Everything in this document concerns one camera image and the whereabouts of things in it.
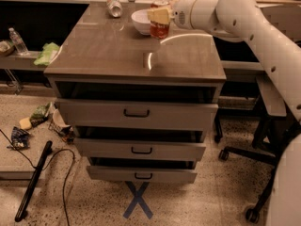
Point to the grey drawer cabinet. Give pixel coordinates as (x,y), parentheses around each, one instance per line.
(109,60)

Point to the bottom grey drawer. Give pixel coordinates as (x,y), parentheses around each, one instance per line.
(182,176)

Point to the green bag on floor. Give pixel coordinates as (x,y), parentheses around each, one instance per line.
(40,115)

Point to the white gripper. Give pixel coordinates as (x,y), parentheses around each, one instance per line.
(180,15)

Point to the red coke can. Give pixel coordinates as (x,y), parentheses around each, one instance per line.
(159,31)

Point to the clear plastic water bottle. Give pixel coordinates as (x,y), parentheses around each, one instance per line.
(18,42)

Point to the blue tape cross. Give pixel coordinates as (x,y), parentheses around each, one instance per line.
(138,200)

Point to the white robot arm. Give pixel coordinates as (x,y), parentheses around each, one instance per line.
(281,60)

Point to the yellow sponge on floor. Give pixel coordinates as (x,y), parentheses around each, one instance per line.
(25,123)

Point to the grey side shelf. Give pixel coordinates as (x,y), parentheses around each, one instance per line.
(25,63)

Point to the middle grey drawer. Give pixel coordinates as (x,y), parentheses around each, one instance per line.
(133,149)

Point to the brown bowl on shelf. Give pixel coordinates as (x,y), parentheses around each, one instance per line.
(6,48)

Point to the white bowl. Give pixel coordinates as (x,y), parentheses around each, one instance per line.
(141,22)

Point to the blue chip bag on floor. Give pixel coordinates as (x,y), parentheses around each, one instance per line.
(19,139)

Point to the black office chair base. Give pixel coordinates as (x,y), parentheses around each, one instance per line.
(270,135)

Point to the black rod on floor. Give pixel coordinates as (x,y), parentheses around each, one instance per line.
(21,213)

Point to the silver can lying down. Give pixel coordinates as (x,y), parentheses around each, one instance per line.
(114,8)

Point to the grey drawer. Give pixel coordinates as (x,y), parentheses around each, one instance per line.
(182,176)
(137,115)
(133,149)

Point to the white brown bag on floor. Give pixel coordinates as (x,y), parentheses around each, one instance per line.
(63,130)

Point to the top grey drawer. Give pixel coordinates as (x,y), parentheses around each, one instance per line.
(137,115)

